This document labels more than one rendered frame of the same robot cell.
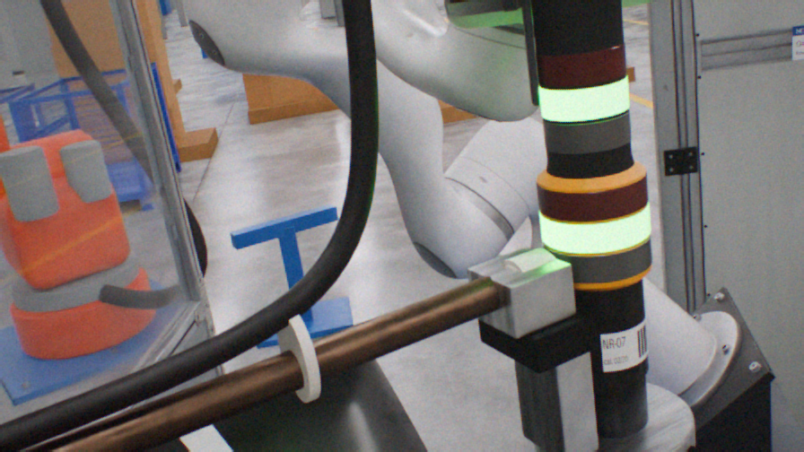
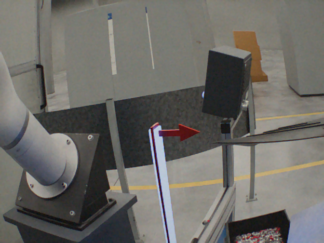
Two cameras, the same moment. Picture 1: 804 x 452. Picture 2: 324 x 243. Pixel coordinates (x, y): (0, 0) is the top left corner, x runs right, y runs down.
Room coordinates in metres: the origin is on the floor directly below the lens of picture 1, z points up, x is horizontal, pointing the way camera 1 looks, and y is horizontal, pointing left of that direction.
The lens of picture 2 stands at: (0.53, 0.41, 1.33)
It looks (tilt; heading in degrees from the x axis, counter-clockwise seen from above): 13 degrees down; 284
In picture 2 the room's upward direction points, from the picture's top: 7 degrees counter-clockwise
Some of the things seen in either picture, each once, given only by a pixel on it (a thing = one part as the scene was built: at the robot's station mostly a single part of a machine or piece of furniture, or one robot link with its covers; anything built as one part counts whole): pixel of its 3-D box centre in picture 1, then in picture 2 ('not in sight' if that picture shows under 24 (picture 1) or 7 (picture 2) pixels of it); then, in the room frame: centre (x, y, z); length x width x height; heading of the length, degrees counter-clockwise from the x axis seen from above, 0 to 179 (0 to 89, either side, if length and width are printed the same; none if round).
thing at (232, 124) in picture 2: not in sight; (232, 117); (0.60, -0.75, 1.04); 0.24 x 0.03 x 0.03; 82
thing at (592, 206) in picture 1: (591, 189); not in sight; (0.33, -0.08, 1.54); 0.04 x 0.04 x 0.01
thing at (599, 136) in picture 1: (586, 128); not in sight; (0.33, -0.08, 1.57); 0.03 x 0.03 x 0.01
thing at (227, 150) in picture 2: not in sight; (228, 155); (0.61, -0.65, 0.96); 0.03 x 0.03 x 0.20; 82
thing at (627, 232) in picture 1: (594, 220); not in sight; (0.33, -0.08, 1.53); 0.04 x 0.04 x 0.01
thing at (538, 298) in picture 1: (587, 351); not in sight; (0.32, -0.07, 1.47); 0.09 x 0.07 x 0.10; 117
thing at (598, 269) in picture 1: (597, 249); not in sight; (0.33, -0.08, 1.52); 0.04 x 0.04 x 0.01
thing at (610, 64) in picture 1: (581, 62); not in sight; (0.33, -0.08, 1.59); 0.03 x 0.03 x 0.01
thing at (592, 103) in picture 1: (583, 96); not in sight; (0.33, -0.08, 1.58); 0.03 x 0.03 x 0.01
